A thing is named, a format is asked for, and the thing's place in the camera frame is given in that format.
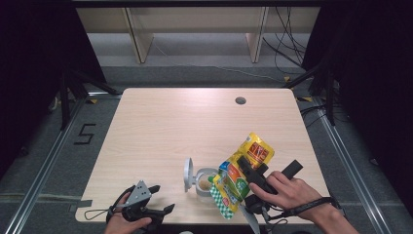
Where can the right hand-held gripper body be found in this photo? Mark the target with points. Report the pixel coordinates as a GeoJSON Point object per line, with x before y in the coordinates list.
{"type": "Point", "coordinates": [258, 204]}

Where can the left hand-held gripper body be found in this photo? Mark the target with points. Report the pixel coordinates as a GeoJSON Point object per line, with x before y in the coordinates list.
{"type": "Point", "coordinates": [139, 195]}

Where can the yellow seasoning pouch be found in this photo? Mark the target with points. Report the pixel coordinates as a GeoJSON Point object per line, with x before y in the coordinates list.
{"type": "Point", "coordinates": [240, 175]}

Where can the clear jar with grey lid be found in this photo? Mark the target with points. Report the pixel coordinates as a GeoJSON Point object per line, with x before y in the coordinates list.
{"type": "Point", "coordinates": [190, 175]}

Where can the person's left hand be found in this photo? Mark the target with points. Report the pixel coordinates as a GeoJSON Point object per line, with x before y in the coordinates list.
{"type": "Point", "coordinates": [123, 226]}

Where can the person's right hand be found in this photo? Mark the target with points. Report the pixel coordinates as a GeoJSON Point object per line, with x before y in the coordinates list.
{"type": "Point", "coordinates": [295, 195]}

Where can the beige seasoning powder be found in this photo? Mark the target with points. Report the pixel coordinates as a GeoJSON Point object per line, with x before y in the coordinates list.
{"type": "Point", "coordinates": [204, 184]}

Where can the grey tape strip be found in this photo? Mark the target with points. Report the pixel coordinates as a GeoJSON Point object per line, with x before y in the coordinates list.
{"type": "Point", "coordinates": [81, 205]}

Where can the yellow black tape piece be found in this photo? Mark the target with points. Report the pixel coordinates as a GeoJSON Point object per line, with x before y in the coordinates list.
{"type": "Point", "coordinates": [287, 78]}
{"type": "Point", "coordinates": [92, 101]}
{"type": "Point", "coordinates": [304, 98]}

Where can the black tripod stand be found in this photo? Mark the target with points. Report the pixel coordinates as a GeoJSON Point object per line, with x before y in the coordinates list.
{"type": "Point", "coordinates": [330, 97]}
{"type": "Point", "coordinates": [64, 104]}

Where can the black curtain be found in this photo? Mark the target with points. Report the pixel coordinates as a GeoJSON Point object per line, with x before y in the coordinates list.
{"type": "Point", "coordinates": [373, 81]}
{"type": "Point", "coordinates": [32, 65]}

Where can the beige wooden shelf unit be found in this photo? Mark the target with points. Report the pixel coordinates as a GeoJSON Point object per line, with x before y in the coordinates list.
{"type": "Point", "coordinates": [195, 19]}

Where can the aluminium floor rail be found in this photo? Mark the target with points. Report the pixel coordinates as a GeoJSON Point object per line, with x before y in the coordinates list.
{"type": "Point", "coordinates": [349, 162]}
{"type": "Point", "coordinates": [47, 162]}

